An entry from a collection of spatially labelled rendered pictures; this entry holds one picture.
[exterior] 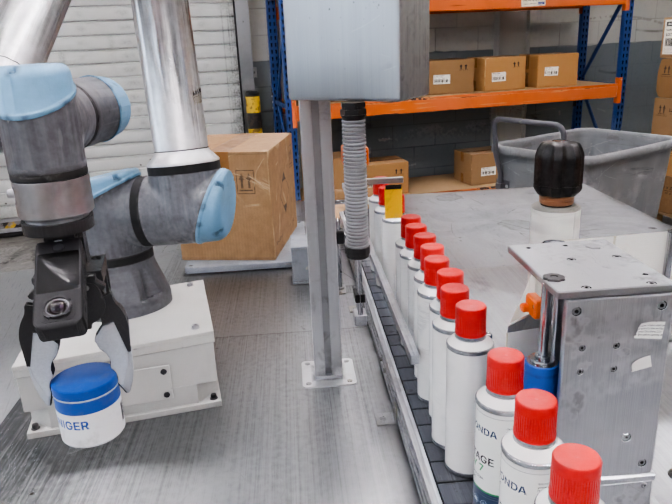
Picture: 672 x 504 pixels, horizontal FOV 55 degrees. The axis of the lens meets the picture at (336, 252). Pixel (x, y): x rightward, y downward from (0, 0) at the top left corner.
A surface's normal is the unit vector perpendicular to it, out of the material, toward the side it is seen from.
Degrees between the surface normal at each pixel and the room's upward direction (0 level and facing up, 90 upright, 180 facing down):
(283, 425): 0
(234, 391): 0
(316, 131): 90
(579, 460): 3
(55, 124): 90
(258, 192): 90
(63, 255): 30
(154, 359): 90
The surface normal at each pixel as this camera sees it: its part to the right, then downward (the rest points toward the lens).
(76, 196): 0.86, 0.13
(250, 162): -0.12, 0.32
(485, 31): 0.25, 0.29
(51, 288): 0.08, -0.67
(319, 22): -0.51, 0.29
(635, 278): -0.04, -0.95
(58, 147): 0.70, 0.20
